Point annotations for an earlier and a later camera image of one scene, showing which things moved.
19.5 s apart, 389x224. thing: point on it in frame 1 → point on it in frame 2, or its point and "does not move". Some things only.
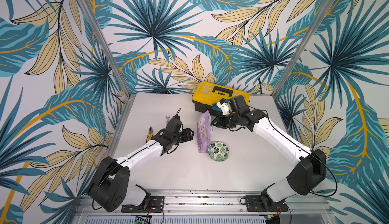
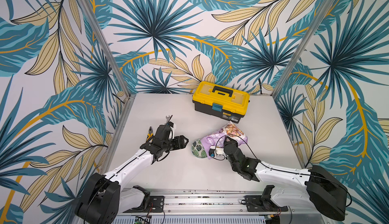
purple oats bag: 204,132 → 217,139
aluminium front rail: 217,203 does not move
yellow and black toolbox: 205,96 does not move
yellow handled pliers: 150,135 does not move
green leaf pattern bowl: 218,151 → 198,149
